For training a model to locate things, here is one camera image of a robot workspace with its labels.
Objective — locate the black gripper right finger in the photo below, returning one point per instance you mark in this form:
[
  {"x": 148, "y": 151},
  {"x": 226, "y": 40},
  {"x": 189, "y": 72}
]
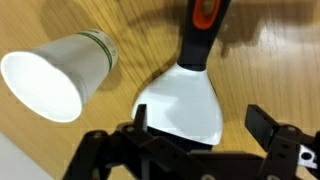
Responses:
[{"x": 286, "y": 145}]

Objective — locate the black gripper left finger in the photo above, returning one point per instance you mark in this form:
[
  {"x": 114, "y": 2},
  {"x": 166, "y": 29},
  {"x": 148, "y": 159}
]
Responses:
[{"x": 146, "y": 157}]

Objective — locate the white brush with black handle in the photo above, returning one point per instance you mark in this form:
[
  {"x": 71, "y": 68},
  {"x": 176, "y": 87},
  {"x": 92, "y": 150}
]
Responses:
[{"x": 181, "y": 103}]

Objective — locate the white paper cup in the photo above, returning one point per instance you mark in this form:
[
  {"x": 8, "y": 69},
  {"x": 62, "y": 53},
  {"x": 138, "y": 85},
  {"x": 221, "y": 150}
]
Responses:
[{"x": 56, "y": 80}]

